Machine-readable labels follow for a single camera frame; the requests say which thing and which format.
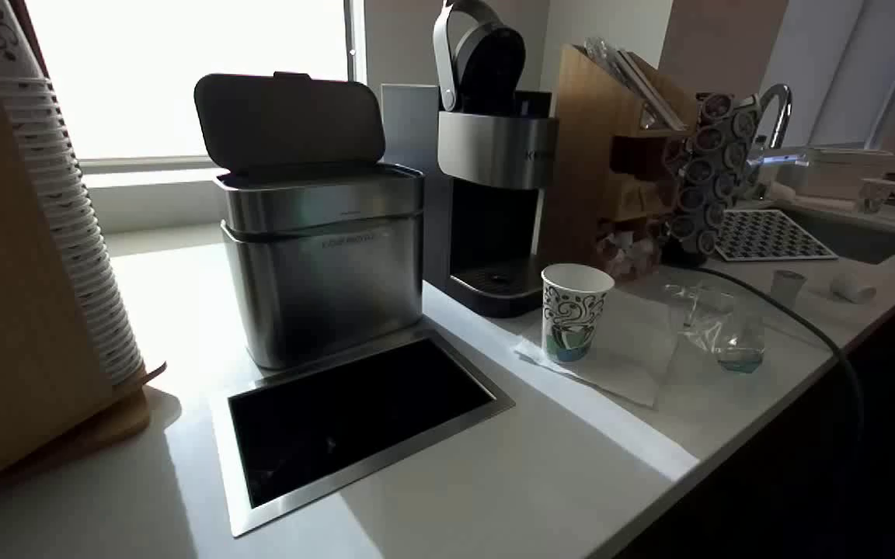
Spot chrome sink faucet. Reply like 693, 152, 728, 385
749, 80, 798, 163

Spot steel sink basin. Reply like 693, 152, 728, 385
777, 200, 895, 268

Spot stainless steel lidded bin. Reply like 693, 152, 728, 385
190, 68, 429, 377

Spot wooden condiment organizer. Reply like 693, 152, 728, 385
538, 41, 703, 268

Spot stack of paper cups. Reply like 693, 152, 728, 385
0, 0, 148, 390

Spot coffee pod carousel rack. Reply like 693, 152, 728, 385
669, 89, 767, 271

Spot wooden cup holder box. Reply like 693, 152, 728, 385
0, 0, 169, 502

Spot small white block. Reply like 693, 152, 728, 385
826, 271, 878, 307

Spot packets in organizer shelf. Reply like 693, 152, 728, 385
578, 38, 690, 133

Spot clear zip bag green seal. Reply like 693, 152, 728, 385
662, 275, 772, 378

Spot blue bin edge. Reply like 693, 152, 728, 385
703, 261, 870, 559

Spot black silver coffee machine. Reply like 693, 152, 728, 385
424, 0, 559, 320

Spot single coffee pod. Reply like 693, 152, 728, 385
767, 268, 810, 310

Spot steel counter hatch frame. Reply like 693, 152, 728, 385
204, 329, 514, 543

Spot patterned paper coffee cup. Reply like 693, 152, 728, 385
538, 261, 618, 365

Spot small clear bag red packet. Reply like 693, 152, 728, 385
592, 226, 669, 287

